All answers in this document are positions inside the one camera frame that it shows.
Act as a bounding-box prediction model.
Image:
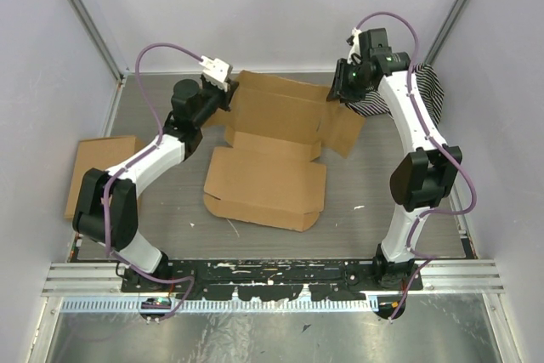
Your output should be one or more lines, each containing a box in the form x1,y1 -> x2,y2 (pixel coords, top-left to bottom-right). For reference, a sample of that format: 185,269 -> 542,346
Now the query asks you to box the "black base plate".
120,258 -> 425,294

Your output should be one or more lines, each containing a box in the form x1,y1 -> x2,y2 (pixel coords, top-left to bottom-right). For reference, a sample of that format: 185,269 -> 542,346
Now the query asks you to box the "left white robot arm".
72,77 -> 239,292

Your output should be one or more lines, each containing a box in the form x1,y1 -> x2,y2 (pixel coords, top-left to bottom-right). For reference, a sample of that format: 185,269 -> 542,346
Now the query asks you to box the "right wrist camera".
347,28 -> 392,62

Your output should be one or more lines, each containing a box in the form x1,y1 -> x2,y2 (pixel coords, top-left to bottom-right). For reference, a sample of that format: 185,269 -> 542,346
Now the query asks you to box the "aluminium front rail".
42,259 -> 504,301

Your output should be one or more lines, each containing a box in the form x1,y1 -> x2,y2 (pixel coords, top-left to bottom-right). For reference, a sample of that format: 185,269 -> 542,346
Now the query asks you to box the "left aluminium corner post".
42,0 -> 128,83

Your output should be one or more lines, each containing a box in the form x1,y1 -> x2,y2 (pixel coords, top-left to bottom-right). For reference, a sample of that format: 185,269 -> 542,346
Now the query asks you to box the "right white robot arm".
327,52 -> 462,291

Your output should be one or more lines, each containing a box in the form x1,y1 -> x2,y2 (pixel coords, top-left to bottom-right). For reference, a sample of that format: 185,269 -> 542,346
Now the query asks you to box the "folded brown cardboard box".
64,135 -> 144,221

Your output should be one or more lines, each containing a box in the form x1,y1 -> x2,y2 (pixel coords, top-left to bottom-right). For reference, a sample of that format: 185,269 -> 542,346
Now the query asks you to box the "aluminium corner post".
42,0 -> 128,83
424,0 -> 470,65

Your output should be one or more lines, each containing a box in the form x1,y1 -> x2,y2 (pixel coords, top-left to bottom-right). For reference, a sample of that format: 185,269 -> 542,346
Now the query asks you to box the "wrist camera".
347,28 -> 392,62
200,55 -> 233,92

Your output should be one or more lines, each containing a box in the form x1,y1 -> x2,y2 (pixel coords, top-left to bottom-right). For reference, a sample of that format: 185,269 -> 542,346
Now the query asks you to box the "striped cloth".
346,64 -> 445,126

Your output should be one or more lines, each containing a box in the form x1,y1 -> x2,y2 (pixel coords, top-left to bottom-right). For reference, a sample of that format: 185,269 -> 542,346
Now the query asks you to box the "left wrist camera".
200,55 -> 233,92

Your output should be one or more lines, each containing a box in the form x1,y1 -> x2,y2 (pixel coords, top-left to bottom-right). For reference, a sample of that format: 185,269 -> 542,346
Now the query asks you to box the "right aluminium corner post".
424,0 -> 470,65

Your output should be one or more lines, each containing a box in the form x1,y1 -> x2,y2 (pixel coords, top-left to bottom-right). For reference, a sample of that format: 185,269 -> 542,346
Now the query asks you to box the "brown cardboard box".
203,71 -> 366,232
64,135 -> 144,221

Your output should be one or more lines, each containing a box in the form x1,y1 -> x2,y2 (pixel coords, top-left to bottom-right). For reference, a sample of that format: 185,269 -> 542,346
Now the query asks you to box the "slotted cable duct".
59,295 -> 378,314

